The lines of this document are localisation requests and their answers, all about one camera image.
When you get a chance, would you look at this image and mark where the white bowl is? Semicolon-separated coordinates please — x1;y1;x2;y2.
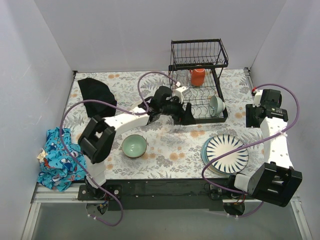
209;96;226;117

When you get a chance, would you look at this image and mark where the clear faceted glass tumbler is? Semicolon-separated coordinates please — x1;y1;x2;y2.
176;70;188;85

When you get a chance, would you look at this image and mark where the orange ceramic mug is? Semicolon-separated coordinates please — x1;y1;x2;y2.
189;68;206;87

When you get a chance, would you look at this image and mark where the black wire dish rack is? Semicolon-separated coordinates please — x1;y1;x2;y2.
168;38;229;124

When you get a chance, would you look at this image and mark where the green celadon bowl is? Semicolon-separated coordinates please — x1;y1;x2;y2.
121;134;147;159

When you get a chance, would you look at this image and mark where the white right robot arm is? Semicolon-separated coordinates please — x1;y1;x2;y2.
226;89;303;207

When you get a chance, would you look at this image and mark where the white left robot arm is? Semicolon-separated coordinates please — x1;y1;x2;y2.
78;86;196;200

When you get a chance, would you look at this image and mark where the floral table mat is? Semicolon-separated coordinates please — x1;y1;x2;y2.
63;69;262;179

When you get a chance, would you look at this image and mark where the blue striped white plate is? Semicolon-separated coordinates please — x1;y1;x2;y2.
205;134;250;173

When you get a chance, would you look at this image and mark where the black cloth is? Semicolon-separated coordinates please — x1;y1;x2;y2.
77;77;117;118

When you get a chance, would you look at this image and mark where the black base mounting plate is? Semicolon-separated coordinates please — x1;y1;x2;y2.
77;178;250;212

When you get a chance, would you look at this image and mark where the blue patterned cloth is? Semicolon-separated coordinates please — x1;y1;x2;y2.
37;127;87;192

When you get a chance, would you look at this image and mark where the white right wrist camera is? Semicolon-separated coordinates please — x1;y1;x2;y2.
251;88;263;107

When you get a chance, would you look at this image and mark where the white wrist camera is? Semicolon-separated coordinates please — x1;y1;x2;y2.
172;83;190;104
251;88;263;107

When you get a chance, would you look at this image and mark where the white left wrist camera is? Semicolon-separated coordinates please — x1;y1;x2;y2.
172;83;190;104

